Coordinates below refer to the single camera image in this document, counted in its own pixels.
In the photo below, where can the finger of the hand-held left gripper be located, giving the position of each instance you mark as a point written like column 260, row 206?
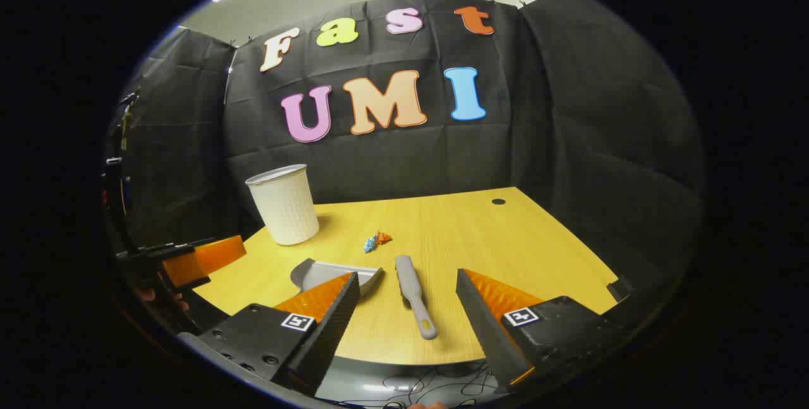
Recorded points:
column 202, row 257

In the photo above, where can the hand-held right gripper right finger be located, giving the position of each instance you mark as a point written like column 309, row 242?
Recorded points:
column 483, row 320

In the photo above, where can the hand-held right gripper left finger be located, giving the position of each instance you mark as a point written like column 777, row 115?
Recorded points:
column 332, row 327

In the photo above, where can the grey dustpan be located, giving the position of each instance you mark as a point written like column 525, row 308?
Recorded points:
column 322, row 273

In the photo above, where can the small grey broom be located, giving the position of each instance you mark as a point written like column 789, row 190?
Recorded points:
column 411, row 286

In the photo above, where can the blue wrapper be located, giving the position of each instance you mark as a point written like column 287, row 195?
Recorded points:
column 370, row 244

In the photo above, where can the white ribbed garbage bin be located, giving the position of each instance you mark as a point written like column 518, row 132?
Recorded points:
column 287, row 207

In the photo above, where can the orange wrapper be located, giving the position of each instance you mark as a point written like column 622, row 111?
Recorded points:
column 383, row 238

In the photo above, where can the wooden desktop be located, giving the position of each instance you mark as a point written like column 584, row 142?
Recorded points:
column 455, row 238

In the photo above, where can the black backdrop cloth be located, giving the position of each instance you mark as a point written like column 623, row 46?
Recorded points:
column 404, row 162

